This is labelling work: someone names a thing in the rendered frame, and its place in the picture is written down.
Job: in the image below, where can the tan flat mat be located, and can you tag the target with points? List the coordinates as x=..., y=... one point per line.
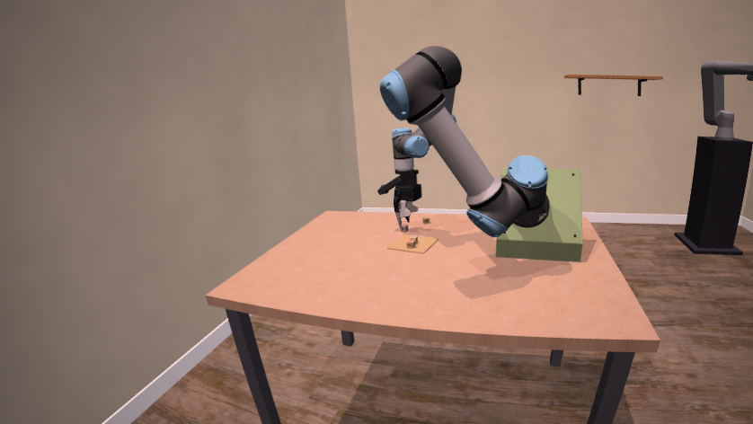
x=423, y=244

